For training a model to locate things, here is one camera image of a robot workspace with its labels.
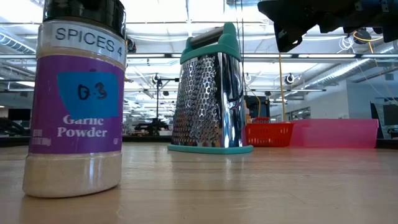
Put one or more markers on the black hanging device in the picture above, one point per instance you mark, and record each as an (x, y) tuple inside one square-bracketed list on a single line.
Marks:
[(362, 35)]

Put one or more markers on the pink plastic tray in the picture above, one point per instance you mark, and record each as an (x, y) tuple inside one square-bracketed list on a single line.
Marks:
[(335, 133)]

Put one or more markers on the red container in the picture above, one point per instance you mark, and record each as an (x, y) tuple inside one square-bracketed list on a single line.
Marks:
[(261, 119)]

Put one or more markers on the garlic powder jar black lid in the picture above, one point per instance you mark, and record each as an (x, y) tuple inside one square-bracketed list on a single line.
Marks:
[(74, 93)]

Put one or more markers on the black camera stand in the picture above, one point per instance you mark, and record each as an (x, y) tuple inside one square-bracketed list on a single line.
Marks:
[(157, 102)]

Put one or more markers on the teal and steel box grater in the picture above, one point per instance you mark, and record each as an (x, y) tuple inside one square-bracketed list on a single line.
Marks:
[(205, 102)]

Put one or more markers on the black ceiling camera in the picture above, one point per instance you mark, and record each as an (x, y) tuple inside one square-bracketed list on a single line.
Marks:
[(131, 46)]

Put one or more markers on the dark monitor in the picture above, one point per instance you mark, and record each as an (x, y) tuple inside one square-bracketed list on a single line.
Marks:
[(390, 116)]

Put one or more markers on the red plastic mesh basket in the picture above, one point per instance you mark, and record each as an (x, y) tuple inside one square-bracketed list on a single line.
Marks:
[(269, 135)]

